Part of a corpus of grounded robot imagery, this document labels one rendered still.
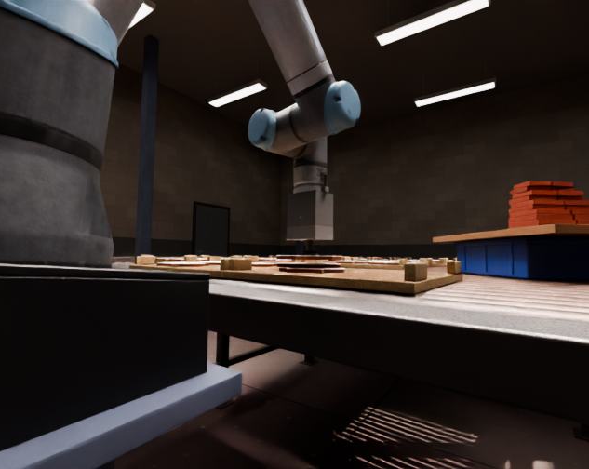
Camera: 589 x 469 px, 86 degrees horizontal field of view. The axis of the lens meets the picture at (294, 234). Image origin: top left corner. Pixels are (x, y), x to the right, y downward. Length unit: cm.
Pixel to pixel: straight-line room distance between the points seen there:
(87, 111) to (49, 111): 3
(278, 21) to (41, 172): 40
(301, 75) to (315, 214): 26
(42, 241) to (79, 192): 5
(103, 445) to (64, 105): 23
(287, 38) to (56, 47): 33
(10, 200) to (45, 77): 9
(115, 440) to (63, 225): 14
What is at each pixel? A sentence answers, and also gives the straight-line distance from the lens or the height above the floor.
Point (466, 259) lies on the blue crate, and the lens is 112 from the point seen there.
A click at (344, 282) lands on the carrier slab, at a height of 93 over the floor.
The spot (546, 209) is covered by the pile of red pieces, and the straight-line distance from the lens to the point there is 121.
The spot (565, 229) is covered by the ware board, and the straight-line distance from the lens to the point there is 83.
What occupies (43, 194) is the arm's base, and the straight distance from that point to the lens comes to 28.
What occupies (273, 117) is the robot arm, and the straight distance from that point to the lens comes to 63.
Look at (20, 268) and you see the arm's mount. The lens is 23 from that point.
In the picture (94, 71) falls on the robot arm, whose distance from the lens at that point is 34.
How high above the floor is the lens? 97
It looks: 4 degrees up
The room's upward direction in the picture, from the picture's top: 1 degrees clockwise
